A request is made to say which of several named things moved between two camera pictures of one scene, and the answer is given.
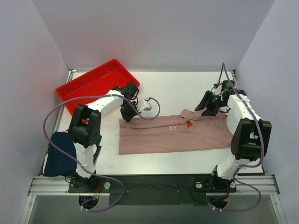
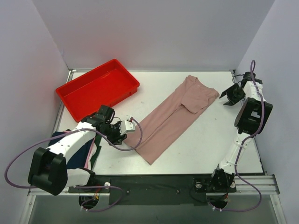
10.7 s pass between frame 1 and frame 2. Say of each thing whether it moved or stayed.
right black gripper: moved
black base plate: stayed
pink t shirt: moved
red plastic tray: stayed
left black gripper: moved
